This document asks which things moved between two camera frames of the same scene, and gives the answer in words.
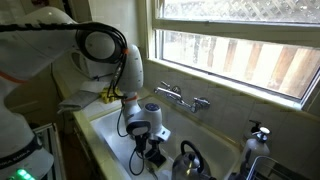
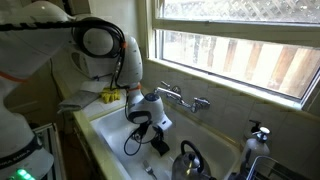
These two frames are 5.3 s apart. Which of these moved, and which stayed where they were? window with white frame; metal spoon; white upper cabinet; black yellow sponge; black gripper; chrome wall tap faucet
Moved: black gripper; black yellow sponge
Stayed: chrome wall tap faucet; window with white frame; metal spoon; white upper cabinet
